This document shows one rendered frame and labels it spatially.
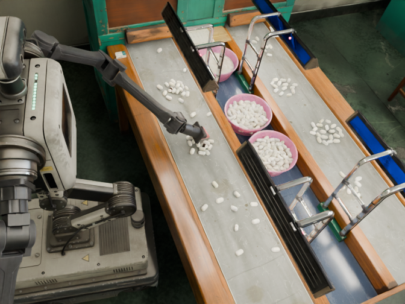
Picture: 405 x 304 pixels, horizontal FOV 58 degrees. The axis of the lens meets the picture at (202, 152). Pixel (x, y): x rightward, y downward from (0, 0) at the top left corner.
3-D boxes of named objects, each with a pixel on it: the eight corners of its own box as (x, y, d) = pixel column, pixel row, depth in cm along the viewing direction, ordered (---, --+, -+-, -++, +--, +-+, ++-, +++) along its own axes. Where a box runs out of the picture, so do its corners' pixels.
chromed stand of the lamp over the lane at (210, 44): (187, 112, 210) (193, 49, 174) (175, 88, 220) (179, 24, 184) (217, 105, 216) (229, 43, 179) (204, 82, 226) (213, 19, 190)
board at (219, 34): (183, 49, 228) (184, 47, 227) (175, 34, 235) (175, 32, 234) (231, 41, 237) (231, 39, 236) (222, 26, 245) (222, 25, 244)
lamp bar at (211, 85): (203, 93, 169) (205, 82, 163) (160, 14, 201) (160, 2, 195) (219, 90, 172) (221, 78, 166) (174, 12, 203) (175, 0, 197)
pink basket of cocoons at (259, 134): (257, 188, 186) (261, 178, 178) (235, 147, 199) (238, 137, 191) (301, 174, 194) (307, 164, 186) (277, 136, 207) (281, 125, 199)
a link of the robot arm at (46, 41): (95, 64, 177) (106, 47, 173) (113, 83, 174) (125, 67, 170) (17, 49, 135) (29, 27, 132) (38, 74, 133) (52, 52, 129)
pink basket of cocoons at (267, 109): (246, 148, 199) (250, 137, 192) (212, 119, 209) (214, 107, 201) (277, 125, 212) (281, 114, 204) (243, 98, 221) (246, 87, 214)
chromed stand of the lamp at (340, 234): (339, 242, 173) (387, 197, 137) (316, 206, 183) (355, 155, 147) (370, 230, 179) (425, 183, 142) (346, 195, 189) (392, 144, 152)
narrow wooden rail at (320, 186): (376, 296, 162) (389, 289, 153) (215, 40, 253) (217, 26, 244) (386, 292, 164) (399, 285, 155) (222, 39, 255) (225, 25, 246)
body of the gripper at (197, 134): (199, 121, 187) (189, 117, 182) (207, 136, 181) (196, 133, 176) (190, 129, 190) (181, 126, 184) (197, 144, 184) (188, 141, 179)
